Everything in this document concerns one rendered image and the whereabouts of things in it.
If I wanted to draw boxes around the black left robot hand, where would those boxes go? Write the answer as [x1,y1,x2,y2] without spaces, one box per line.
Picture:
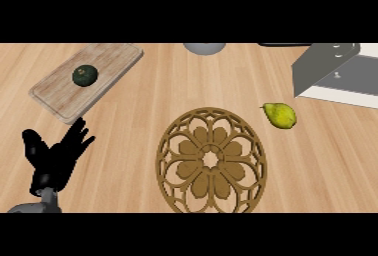
[20,116,97,198]

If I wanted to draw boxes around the brown round openwork placemat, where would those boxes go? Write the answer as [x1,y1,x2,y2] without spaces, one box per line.
[155,106,269,214]

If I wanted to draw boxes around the grey and white tiered shelf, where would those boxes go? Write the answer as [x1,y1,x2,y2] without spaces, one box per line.
[291,42,378,110]

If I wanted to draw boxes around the pale wooden cutting board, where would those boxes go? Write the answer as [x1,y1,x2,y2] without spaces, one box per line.
[26,43,145,126]

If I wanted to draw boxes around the dark green round vegetable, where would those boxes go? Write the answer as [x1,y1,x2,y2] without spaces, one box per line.
[71,64,100,88]

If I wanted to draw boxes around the grey round bowl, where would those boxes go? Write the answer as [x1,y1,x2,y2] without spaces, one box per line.
[181,42,227,56]

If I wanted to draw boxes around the yellow green pear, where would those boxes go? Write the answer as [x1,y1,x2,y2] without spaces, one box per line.
[260,102,298,130]

